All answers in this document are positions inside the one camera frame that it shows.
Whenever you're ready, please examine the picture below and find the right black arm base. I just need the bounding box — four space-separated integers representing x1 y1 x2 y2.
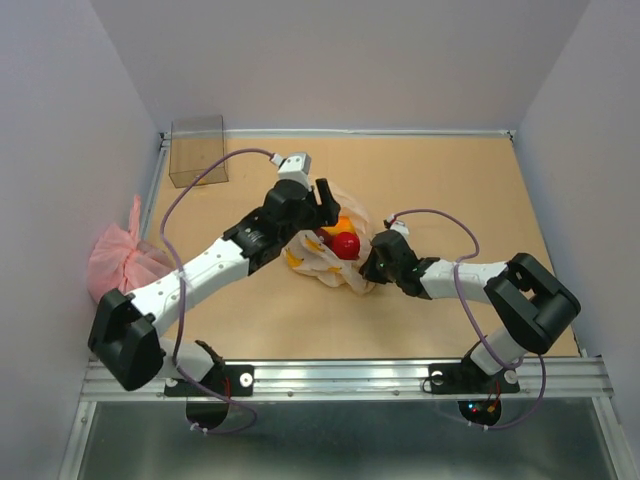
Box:
421 354 520 395

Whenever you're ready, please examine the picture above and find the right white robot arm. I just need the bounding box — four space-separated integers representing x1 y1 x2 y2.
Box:
360 230 581 390

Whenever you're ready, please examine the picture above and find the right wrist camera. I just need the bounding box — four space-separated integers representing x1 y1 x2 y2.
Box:
383 215 410 240

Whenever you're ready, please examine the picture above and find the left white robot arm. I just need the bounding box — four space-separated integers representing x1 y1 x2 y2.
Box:
88 178 340 391

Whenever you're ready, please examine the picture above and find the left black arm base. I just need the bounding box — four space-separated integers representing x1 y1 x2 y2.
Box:
164 340 255 397

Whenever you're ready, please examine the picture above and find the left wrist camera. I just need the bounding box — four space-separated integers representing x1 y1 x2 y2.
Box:
270 152 312 190

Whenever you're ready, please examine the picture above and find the yellow fruit in bag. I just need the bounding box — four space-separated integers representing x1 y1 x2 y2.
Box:
323 216 356 236

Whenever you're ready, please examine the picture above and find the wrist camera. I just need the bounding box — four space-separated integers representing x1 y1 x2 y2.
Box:
383 215 410 240
270 152 312 190

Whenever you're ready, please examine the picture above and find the pink plastic bag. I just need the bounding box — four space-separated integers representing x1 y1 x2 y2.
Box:
87 195 174 304

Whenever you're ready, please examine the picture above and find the transparent grey plastic box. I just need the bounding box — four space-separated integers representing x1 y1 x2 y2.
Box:
169 115 226 188

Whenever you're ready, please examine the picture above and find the translucent printed plastic bag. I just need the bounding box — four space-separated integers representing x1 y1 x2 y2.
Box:
282 182 375 295

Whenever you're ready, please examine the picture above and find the aluminium front rail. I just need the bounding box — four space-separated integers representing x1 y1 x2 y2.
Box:
80 357 614 403

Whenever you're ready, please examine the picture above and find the bright red round fruit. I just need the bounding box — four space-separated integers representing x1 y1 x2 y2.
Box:
331 231 361 260

